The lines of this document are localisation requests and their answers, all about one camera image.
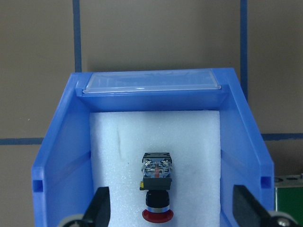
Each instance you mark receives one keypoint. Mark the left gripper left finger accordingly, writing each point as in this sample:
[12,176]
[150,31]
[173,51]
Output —
[99,210]

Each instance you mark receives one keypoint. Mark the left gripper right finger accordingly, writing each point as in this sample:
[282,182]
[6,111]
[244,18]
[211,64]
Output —
[247,210]

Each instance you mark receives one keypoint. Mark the red push button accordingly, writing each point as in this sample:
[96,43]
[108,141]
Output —
[156,170]

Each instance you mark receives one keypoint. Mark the green conveyor belt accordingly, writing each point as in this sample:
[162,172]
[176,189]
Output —
[289,193]

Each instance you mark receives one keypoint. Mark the left blue bin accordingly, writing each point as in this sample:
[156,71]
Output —
[62,176]

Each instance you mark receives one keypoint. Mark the left bin white foam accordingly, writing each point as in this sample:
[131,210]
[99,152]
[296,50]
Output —
[118,142]

